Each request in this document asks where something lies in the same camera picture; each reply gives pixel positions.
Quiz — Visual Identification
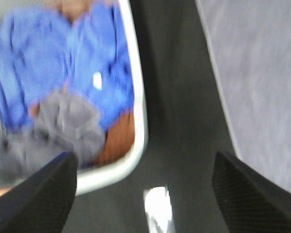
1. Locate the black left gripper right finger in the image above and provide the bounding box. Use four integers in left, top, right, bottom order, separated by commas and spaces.
212, 151, 291, 233

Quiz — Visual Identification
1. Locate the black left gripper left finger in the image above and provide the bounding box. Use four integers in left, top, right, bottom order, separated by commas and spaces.
0, 152, 78, 233

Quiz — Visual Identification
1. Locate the grey microfibre towel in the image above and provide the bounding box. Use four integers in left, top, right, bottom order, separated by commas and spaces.
196, 0, 291, 193

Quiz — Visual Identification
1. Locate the grey crumpled towel in basket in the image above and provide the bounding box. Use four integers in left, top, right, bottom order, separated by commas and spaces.
0, 92, 106, 179

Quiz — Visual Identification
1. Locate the orange towel in basket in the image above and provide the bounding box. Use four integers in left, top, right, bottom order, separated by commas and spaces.
25, 100, 135, 170

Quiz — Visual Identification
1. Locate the blue towel in basket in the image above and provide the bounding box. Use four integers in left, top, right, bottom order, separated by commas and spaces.
0, 2, 134, 131

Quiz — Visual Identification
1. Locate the grey perforated laundry basket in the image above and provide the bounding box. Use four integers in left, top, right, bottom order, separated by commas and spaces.
0, 0, 148, 196

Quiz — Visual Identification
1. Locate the clear tape strip left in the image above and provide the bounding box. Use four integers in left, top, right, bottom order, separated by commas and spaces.
143, 186, 176, 233

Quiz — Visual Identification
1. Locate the black table mat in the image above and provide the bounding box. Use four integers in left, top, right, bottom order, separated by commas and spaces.
63, 0, 233, 233

